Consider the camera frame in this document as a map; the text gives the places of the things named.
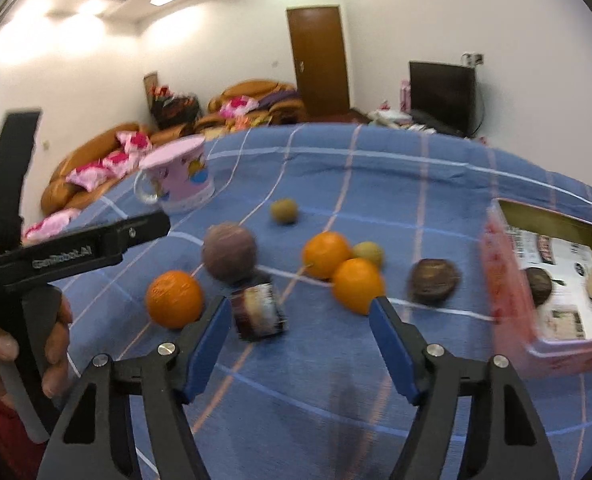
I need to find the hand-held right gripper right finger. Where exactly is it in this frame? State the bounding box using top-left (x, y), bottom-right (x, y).
top-left (368, 296), bottom-right (559, 480)

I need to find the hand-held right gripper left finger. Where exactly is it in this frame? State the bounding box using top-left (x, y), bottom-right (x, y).
top-left (38, 296), bottom-right (233, 480)

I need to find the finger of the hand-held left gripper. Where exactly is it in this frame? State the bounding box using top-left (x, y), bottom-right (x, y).
top-left (103, 210), bottom-right (172, 258)

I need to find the orange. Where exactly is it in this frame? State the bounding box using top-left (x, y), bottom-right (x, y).
top-left (332, 258), bottom-right (387, 316)
top-left (145, 270), bottom-right (205, 330)
top-left (302, 231), bottom-right (353, 281)

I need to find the dark wrinkled passion fruit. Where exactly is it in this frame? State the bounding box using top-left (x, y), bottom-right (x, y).
top-left (408, 258), bottom-right (462, 306)

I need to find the purple passion fruit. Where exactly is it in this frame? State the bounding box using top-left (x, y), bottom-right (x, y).
top-left (201, 223), bottom-right (258, 283)

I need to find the pink tin box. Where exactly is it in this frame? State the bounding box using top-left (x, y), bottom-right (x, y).
top-left (480, 198), bottom-right (592, 380)

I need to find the person's left hand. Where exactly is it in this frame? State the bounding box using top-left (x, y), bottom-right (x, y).
top-left (0, 294), bottom-right (74, 407)

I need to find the pink flowered pillow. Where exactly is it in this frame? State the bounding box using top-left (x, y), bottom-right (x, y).
top-left (221, 97), bottom-right (259, 118)
top-left (23, 209), bottom-right (79, 241)
top-left (116, 130), bottom-right (153, 153)
top-left (101, 152), bottom-right (142, 176)
top-left (68, 165), bottom-right (114, 191)

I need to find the small dark labelled jar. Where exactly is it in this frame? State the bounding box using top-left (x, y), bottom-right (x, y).
top-left (230, 282), bottom-right (289, 343)

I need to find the pink cartoon mug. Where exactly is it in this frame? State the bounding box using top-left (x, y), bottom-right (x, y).
top-left (133, 134), bottom-right (216, 215)

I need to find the long brown leather sofa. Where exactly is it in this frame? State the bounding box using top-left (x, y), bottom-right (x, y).
top-left (41, 122), bottom-right (157, 216)

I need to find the small green-brown kiwi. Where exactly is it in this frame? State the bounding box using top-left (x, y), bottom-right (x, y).
top-left (269, 198), bottom-right (298, 225)
top-left (352, 241), bottom-right (387, 270)

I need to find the blue checkered blanket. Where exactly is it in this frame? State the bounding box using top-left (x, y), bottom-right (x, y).
top-left (21, 122), bottom-right (592, 480)

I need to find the brown framed board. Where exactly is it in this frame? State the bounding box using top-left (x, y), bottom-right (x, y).
top-left (143, 72), bottom-right (159, 111)

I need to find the short brown leather sofa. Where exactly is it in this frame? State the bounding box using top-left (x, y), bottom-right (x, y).
top-left (193, 79), bottom-right (307, 136)

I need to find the white printed paper card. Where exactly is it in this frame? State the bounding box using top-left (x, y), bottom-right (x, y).
top-left (506, 227), bottom-right (592, 343)

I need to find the purple cloth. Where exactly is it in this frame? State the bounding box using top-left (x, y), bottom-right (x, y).
top-left (256, 87), bottom-right (299, 111)

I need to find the white television stand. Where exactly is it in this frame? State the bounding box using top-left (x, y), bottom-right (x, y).
top-left (366, 107), bottom-right (442, 135)

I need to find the brown wooden door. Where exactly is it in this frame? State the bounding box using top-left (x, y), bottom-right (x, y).
top-left (286, 5), bottom-right (352, 122)

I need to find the black television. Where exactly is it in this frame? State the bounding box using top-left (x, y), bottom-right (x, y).
top-left (408, 60), bottom-right (478, 137)

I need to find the black power cable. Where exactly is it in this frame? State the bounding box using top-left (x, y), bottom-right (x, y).
top-left (473, 62), bottom-right (487, 138)

